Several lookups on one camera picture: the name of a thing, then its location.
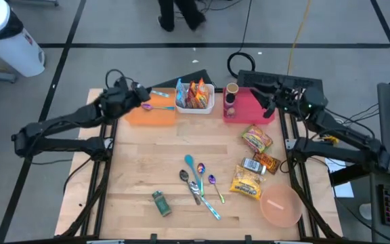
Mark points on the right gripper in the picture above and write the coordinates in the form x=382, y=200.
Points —
x=288, y=96

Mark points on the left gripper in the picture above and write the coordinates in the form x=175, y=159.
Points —
x=135, y=93

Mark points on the blue white ramen packet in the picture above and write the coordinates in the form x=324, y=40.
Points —
x=181, y=95

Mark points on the tall jar tan lid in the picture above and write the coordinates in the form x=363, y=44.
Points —
x=232, y=89

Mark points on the small jar brown lid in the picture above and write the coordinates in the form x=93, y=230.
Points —
x=230, y=112

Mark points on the red yellow ramen packet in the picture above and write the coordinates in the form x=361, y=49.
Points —
x=191, y=96

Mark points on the orange ramen packet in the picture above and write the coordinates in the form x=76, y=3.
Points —
x=203, y=96

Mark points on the green spice jar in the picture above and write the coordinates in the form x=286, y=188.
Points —
x=162, y=203

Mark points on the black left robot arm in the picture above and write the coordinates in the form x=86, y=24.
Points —
x=63, y=120

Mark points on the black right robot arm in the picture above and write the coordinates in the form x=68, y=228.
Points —
x=344, y=135

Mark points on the pink plastic bin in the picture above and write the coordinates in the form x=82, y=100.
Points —
x=252, y=112

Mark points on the orange plastic bin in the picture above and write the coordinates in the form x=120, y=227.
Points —
x=154, y=118

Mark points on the red ramen packet green edge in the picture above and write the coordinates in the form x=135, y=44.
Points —
x=256, y=139

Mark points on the black angled panel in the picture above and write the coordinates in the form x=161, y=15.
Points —
x=191, y=79

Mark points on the white plastic bin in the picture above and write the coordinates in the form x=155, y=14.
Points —
x=195, y=111

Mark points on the brown snack packet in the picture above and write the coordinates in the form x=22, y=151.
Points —
x=271, y=163

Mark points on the teal plastic spoon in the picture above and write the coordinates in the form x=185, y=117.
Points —
x=189, y=160

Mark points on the person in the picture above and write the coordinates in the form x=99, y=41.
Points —
x=166, y=17

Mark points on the dark steel spoon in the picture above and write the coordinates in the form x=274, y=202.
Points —
x=183, y=175

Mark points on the pink translucent bowl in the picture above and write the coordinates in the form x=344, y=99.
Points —
x=283, y=213

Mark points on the white paper sheet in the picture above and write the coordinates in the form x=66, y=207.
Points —
x=345, y=190

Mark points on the white trash can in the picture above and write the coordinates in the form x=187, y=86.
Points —
x=15, y=51

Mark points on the white computer mouse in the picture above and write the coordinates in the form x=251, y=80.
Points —
x=365, y=211

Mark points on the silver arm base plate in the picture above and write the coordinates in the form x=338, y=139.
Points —
x=289, y=144
x=109, y=142

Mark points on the black aluminium table frame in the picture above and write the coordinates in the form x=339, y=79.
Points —
x=104, y=189

